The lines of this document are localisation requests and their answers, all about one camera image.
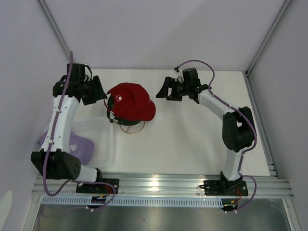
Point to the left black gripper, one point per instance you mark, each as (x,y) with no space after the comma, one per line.
(93,98)

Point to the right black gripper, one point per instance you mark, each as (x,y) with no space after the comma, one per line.
(170,82)

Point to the dark green baseball cap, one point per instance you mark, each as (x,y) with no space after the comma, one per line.
(115,119)

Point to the red baseball cap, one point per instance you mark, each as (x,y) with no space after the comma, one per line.
(131,102)

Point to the lavender baseball cap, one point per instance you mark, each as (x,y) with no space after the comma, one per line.
(81,148)

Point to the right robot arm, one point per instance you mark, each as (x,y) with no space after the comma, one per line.
(238,129)

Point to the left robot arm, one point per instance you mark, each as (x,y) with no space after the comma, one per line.
(53,160)

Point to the white plastic basket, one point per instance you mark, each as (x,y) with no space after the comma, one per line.
(100,131)

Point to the left aluminium frame post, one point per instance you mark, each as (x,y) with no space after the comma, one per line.
(42,4)

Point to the aluminium frame post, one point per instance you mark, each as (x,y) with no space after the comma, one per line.
(269,35)
(42,4)

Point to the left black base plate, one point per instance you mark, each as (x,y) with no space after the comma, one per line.
(107,186)

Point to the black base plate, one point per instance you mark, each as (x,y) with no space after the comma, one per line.
(107,186)
(224,188)

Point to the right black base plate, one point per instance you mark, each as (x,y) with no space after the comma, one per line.
(224,188)

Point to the aluminium mounting rail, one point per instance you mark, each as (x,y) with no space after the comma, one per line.
(187,185)

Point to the white slotted cable duct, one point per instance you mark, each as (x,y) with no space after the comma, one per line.
(133,201)

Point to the right aluminium frame post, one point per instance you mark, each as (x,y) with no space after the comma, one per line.
(269,35)

